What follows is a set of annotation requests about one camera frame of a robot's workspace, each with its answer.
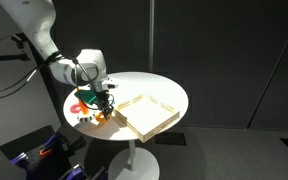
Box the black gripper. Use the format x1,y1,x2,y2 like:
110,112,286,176
90,81,115,121

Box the orange rubber ring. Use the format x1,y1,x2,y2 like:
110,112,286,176
95,112,110,124

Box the green and red toy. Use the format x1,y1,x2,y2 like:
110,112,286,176
74,89,99,105

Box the wooden tray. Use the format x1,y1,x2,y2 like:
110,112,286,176
112,94,181,144

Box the black blue equipment cart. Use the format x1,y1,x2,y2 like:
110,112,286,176
0,124,108,180

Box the large black white striped ring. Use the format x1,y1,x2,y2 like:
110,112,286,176
76,113,97,125

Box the orange ring holder peg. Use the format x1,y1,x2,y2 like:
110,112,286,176
77,86,89,115

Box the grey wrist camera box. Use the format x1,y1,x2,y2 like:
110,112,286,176
105,79,120,90

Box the red rubber ring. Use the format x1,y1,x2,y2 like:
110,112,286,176
69,103,82,113

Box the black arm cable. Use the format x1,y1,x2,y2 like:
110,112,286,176
71,58,99,101

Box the white table pedestal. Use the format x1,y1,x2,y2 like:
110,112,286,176
107,139,161,180

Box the black wall cable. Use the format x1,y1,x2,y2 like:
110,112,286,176
0,34,50,102

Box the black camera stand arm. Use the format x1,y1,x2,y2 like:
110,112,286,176
0,33,32,64

